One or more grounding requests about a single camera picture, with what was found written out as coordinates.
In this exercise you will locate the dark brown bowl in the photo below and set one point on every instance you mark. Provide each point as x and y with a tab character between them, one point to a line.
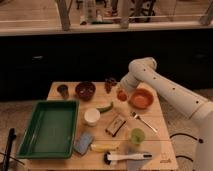
85	90

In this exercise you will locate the red orange apple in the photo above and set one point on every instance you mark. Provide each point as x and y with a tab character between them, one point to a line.
121	95

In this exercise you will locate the blue sponge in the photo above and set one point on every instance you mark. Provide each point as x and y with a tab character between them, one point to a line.
82	144

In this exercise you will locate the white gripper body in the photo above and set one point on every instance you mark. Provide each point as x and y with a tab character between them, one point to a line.
126	89

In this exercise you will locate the white handled brush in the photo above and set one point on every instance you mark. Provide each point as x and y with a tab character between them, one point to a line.
109	158

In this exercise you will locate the black stand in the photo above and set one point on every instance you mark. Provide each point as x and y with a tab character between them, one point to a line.
4	165

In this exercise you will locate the dark metal cup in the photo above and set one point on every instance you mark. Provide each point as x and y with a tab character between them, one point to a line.
63	91

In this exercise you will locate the green plastic cup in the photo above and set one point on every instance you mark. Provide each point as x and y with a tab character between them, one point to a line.
137	136

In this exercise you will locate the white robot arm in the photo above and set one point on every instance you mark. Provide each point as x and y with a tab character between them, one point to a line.
192	105

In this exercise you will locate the black white eraser block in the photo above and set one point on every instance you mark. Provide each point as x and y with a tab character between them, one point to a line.
115	125

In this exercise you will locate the orange plastic bowl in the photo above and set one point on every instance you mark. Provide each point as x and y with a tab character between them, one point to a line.
141	98

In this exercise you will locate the white paper cup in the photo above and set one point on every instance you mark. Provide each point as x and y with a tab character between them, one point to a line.
91	116

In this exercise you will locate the metal fork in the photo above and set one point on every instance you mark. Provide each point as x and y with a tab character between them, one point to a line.
137	117

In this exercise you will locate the grey cloth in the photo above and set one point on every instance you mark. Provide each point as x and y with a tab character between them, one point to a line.
136	165

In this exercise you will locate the yellow banana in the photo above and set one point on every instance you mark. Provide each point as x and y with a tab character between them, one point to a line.
103	147

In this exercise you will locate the green plastic tray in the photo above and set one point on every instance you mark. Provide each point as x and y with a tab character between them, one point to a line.
51	131

